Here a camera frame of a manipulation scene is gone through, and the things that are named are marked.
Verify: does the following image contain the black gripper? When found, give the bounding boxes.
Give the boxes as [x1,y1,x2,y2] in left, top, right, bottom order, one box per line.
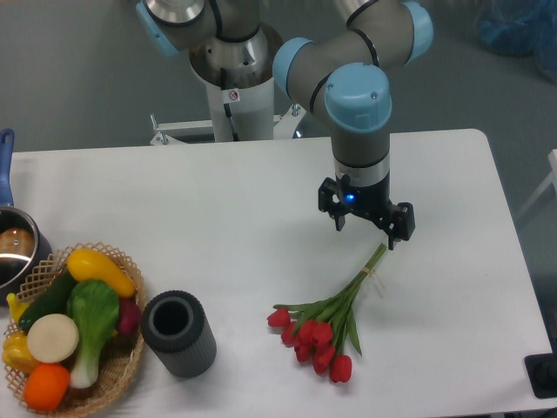
[318,174,415,251]

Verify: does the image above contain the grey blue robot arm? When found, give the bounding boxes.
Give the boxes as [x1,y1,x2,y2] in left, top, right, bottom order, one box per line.
[136,1,433,246]

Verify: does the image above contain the red tulip bouquet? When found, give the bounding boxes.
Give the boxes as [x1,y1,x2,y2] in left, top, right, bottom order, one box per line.
[266,244,387,383]

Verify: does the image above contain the dark grey ribbed vase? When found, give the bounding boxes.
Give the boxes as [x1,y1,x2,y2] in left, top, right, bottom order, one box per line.
[140,290,217,378]

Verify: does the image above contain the black device at edge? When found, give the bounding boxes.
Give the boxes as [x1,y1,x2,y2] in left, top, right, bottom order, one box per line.
[524,354,556,399]

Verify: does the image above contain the blue plastic bag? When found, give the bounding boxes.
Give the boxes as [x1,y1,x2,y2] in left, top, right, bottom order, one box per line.
[473,1,556,83]

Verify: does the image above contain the purple red onion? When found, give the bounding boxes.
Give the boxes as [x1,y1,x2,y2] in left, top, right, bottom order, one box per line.
[116,299,142,335]

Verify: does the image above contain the green bok choy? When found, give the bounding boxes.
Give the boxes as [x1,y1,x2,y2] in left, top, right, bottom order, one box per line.
[66,280,119,389]

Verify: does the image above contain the yellow squash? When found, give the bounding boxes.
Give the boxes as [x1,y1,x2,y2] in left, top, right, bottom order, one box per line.
[66,248,136,298]

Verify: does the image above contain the woven wicker basket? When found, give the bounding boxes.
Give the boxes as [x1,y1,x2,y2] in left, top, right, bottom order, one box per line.
[3,243,146,417]

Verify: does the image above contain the green cucumber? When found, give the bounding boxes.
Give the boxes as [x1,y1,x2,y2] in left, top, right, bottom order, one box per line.
[17,269,77,333]

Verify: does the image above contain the beige round bun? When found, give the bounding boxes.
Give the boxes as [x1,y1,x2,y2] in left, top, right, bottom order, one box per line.
[27,313,79,363]

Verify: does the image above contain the orange fruit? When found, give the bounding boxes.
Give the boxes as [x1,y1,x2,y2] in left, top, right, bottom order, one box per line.
[23,364,70,413]

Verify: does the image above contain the yellow banana tip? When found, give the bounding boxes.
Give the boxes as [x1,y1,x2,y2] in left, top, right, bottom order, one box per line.
[6,293,29,323]

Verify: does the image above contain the yellow bell pepper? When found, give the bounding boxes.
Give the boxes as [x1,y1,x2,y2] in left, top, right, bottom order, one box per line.
[2,331,39,374]

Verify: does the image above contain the white frame at right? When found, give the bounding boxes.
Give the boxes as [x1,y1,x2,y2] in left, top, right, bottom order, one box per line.
[517,149,557,219]

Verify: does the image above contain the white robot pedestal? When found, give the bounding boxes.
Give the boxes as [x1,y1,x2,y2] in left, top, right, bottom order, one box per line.
[151,23,305,145]

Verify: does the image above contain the blue handled steel saucepan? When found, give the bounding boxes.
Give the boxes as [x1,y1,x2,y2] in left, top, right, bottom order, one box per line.
[1,128,51,307]

